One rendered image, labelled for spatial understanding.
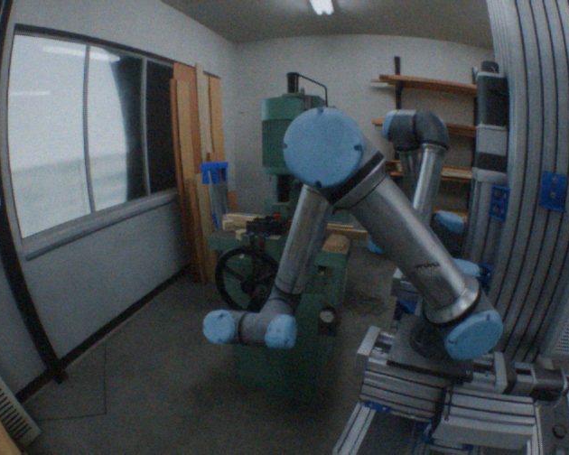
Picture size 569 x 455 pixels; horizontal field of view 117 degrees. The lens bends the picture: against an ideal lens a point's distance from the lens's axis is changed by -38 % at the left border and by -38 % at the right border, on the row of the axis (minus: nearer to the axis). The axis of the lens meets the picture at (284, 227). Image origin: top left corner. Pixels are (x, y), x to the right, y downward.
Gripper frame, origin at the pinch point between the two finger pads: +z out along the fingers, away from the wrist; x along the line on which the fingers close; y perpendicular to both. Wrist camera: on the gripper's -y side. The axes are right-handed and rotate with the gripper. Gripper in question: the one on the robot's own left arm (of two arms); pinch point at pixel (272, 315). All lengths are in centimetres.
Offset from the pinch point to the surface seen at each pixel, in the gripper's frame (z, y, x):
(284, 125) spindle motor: -4, -69, -7
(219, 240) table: 13.4, -25.0, -34.0
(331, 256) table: 13.9, -23.8, 14.3
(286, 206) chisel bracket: 15.7, -42.9, -7.1
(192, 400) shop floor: 41, 62, -51
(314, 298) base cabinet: 24.0, -7.9, 8.3
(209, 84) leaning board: 88, -201, -142
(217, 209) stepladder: 76, -58, -81
